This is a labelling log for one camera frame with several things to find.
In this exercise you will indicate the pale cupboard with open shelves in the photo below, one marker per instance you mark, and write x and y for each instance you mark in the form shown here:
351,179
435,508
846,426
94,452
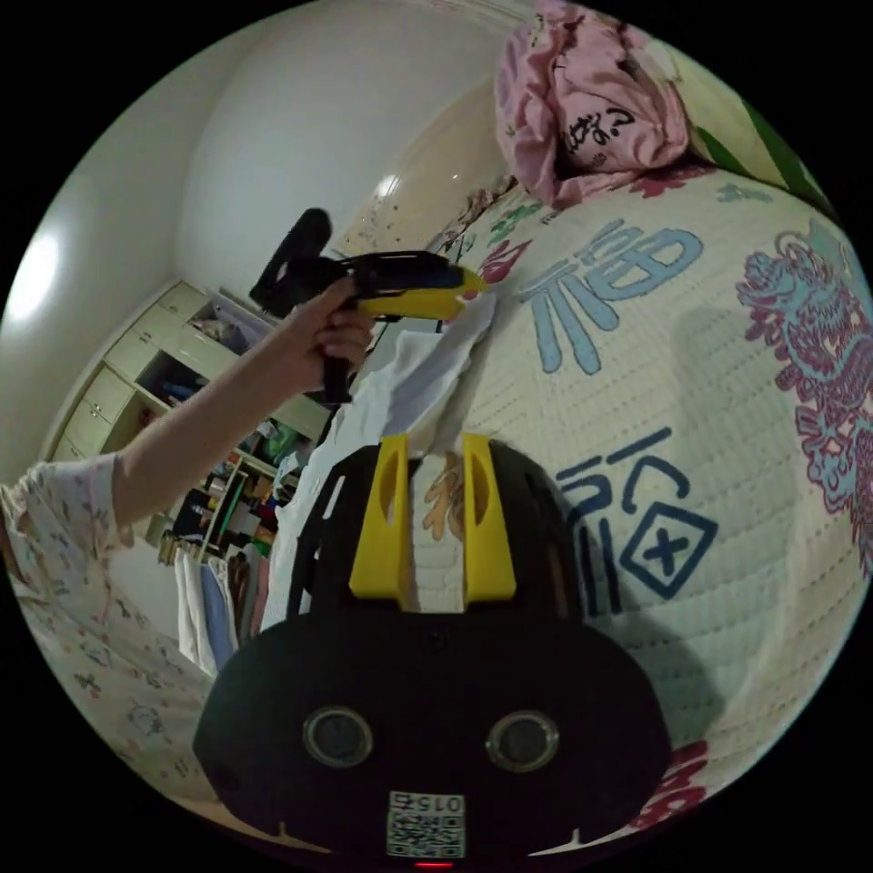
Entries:
123,382

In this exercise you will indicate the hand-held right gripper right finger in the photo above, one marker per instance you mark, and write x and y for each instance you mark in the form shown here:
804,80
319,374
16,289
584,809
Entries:
492,559

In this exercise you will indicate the white t-shirt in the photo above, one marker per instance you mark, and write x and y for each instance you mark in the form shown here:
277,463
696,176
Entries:
409,382

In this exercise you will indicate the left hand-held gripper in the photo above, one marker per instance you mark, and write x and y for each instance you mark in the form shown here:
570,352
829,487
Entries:
392,269

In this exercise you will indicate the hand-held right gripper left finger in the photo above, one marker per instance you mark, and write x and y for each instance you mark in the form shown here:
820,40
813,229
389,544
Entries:
382,545

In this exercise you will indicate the rack of hanging clothes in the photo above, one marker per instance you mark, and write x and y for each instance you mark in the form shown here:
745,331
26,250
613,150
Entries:
211,600

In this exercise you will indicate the person's left forearm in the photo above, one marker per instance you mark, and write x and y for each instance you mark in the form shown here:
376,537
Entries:
204,423

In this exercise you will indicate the bed with printed quilt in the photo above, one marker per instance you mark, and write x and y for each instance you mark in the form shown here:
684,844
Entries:
682,409

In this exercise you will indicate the person's left hand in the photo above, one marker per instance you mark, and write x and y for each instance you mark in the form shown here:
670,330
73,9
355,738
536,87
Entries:
327,348

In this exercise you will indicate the pink pile of clothes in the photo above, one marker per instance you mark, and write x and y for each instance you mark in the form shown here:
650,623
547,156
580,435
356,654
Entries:
586,102

